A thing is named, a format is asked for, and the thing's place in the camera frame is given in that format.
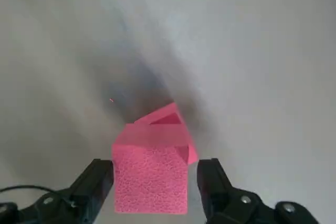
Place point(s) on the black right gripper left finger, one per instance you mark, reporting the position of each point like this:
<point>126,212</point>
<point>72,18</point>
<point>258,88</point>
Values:
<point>86,192</point>

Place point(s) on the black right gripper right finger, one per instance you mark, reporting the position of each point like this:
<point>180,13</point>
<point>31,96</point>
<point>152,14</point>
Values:
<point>220,195</point>

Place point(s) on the red foam block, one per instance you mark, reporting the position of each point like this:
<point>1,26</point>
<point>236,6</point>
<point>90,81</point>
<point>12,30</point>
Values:
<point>166,110</point>
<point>151,176</point>

